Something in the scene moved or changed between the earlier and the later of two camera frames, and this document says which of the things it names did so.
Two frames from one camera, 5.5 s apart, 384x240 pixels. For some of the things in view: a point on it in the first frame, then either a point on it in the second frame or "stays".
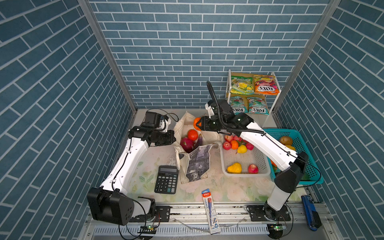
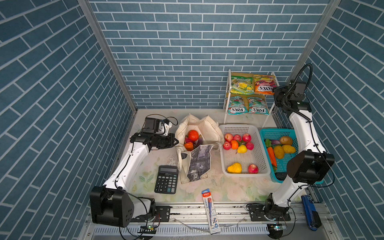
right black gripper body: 212,124 to 280,97
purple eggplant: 200,141 stays
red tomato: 192,134 stays
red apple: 253,169 stays
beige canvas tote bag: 194,166 stays
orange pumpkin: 196,120 to 189,146
